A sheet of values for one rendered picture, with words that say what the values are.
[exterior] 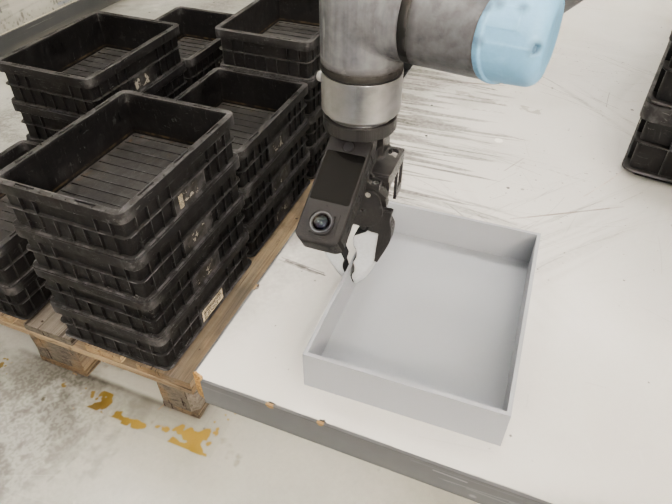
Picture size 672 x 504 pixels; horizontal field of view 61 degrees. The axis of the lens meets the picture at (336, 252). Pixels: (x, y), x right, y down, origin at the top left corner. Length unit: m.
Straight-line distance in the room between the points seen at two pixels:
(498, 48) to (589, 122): 0.68
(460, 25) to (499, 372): 0.35
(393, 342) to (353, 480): 0.73
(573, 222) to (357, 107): 0.43
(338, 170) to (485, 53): 0.18
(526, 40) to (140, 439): 1.23
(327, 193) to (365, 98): 0.09
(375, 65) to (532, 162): 0.51
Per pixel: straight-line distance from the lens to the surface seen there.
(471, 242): 0.76
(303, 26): 2.06
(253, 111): 1.77
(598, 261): 0.81
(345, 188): 0.54
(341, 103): 0.52
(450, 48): 0.47
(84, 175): 1.38
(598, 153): 1.03
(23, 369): 1.70
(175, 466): 1.40
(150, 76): 1.73
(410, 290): 0.70
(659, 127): 0.96
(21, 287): 1.52
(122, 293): 1.22
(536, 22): 0.45
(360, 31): 0.49
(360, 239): 0.62
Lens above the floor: 1.20
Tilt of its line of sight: 42 degrees down
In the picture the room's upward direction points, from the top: straight up
